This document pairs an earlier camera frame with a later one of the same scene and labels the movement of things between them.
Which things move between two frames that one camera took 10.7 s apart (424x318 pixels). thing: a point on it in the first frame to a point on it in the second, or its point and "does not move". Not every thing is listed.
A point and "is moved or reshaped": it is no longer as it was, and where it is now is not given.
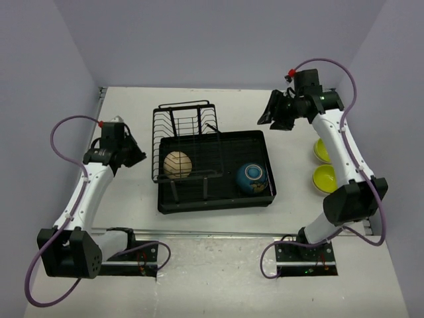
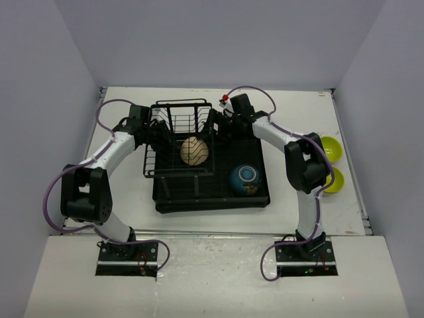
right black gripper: (275, 108) to (209, 131)
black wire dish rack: (187, 144) is moved or reshaped
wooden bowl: (177, 165) to (194, 151)
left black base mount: (140, 262) does not move
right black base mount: (299, 260) does not move
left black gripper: (138, 156) to (161, 126)
